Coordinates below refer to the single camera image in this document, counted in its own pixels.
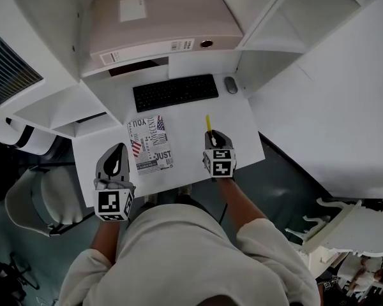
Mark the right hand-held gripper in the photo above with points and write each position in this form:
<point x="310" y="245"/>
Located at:
<point x="221" y="164"/>

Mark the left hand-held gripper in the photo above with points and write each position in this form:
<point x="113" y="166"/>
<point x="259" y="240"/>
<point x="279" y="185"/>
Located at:
<point x="110" y="204"/>

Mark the person's right forearm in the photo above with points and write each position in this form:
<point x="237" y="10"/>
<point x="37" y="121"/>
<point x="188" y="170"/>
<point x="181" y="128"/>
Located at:
<point x="236" y="202"/>

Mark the person's left forearm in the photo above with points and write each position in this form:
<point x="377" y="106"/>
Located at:
<point x="105" y="241"/>

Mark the white desk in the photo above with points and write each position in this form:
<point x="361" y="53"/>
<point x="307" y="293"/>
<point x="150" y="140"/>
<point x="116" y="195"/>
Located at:
<point x="191" y="164"/>

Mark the printed black white booklet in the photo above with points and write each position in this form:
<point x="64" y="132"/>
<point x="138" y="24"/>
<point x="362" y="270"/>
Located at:
<point x="150" y="145"/>

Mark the black storage box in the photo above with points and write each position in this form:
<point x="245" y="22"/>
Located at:
<point x="91" y="118"/>

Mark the grey computer mouse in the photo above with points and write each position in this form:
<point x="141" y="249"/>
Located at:
<point x="231" y="84"/>

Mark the grey chair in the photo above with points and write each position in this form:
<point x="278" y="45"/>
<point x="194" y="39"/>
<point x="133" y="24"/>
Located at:
<point x="57" y="199"/>

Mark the black keyboard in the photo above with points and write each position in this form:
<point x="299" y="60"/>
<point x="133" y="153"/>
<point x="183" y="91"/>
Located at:
<point x="175" y="92"/>

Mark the white flat panel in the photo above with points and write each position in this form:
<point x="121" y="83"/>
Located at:
<point x="191" y="67"/>

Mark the person's light sweater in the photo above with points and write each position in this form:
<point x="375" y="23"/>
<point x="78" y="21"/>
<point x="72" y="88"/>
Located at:
<point x="178" y="260"/>

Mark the beige binder box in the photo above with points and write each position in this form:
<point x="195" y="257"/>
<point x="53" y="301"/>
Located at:
<point x="166" y="21"/>

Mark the white shelf unit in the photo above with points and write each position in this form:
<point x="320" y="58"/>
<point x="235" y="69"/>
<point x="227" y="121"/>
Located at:
<point x="51" y="43"/>

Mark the ribbed glass cabinet door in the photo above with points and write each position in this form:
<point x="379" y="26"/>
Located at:
<point x="9" y="72"/>

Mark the white ornate table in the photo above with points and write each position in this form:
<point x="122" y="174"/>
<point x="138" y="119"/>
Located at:
<point x="364" y="228"/>

